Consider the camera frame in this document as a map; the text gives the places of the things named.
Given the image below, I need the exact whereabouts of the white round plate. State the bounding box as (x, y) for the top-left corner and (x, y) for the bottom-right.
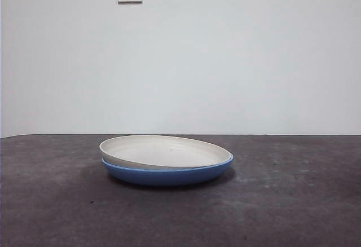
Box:
(99, 134), (232, 170)

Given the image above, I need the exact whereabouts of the blue round plate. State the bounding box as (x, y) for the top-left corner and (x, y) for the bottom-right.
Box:
(102, 153), (235, 187)

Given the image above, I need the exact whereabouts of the dark grey table mat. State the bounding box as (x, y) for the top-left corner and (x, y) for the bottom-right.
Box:
(0, 133), (361, 247)

